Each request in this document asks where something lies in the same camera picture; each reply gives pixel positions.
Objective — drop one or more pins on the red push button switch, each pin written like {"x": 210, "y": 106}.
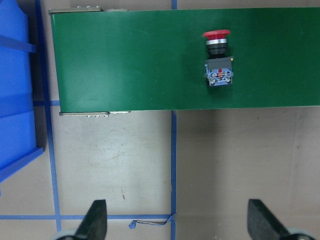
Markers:
{"x": 218, "y": 67}

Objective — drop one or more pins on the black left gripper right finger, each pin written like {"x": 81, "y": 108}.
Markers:
{"x": 262, "y": 223}

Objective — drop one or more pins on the green conveyor belt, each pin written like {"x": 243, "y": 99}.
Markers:
{"x": 155, "y": 60}

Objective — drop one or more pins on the left blue plastic bin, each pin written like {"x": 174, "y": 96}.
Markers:
{"x": 17, "y": 119}

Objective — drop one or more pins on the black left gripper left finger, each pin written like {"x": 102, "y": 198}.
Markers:
{"x": 94, "y": 225}

